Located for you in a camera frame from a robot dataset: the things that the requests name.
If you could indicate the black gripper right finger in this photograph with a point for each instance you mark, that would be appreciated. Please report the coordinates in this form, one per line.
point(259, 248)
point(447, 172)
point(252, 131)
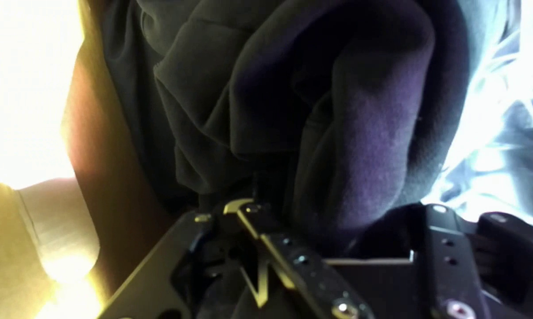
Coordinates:
point(452, 266)

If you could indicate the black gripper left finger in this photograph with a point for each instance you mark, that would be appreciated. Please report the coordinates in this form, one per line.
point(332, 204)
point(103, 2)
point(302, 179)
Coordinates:
point(303, 268)

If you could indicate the clear plastic bag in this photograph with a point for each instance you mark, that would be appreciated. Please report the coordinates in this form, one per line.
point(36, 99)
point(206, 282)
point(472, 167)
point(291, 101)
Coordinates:
point(502, 117)

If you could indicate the black hoodie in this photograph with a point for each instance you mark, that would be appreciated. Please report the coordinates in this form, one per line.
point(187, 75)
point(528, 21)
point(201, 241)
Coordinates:
point(312, 106)

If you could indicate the open cardboard box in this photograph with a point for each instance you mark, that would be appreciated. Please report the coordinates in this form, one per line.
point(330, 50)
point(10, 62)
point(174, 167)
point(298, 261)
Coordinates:
point(103, 177)

